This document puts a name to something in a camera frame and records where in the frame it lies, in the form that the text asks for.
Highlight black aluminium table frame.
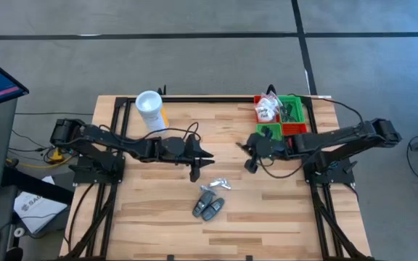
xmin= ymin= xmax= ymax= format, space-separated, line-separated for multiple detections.
xmin=63 ymin=96 xmax=372 ymax=261

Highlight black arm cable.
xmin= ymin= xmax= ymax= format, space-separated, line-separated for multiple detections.
xmin=288 ymin=93 xmax=365 ymax=126
xmin=98 ymin=122 xmax=201 ymax=146

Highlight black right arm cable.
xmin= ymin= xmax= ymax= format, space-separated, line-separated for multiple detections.
xmin=288 ymin=93 xmax=365 ymax=126

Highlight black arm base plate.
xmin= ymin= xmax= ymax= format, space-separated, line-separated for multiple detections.
xmin=302 ymin=155 xmax=356 ymax=185
xmin=71 ymin=155 xmax=125 ymax=185

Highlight yellow floor cable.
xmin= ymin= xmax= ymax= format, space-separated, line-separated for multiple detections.
xmin=7 ymin=148 xmax=76 ymax=170

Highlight black car key fobs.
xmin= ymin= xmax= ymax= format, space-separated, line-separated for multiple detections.
xmin=191 ymin=191 xmax=218 ymax=218

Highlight green plastic mesh basket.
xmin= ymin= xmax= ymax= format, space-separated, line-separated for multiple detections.
xmin=277 ymin=94 xmax=306 ymax=124
xmin=255 ymin=123 xmax=284 ymax=143

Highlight black comb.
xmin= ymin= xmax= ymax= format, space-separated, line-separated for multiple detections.
xmin=279 ymin=101 xmax=299 ymax=123

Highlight white printed booklet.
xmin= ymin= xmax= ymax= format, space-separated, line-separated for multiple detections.
xmin=13 ymin=176 xmax=68 ymax=235

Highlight white wipes canister orange label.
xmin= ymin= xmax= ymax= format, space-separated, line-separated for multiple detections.
xmin=135 ymin=90 xmax=171 ymax=134

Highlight grey hair dryer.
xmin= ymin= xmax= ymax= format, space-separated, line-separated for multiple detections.
xmin=200 ymin=197 xmax=226 ymax=222

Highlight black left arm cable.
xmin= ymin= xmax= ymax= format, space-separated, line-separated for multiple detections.
xmin=98 ymin=122 xmax=201 ymax=146

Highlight clear vanity pack bag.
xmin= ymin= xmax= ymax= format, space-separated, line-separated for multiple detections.
xmin=265 ymin=91 xmax=281 ymax=107
xmin=255 ymin=96 xmax=272 ymax=109
xmin=254 ymin=104 xmax=277 ymax=123

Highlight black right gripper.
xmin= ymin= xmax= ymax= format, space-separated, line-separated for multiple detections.
xmin=241 ymin=127 xmax=292 ymax=174

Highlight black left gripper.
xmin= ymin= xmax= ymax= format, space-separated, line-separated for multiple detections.
xmin=157 ymin=134 xmax=216 ymax=182

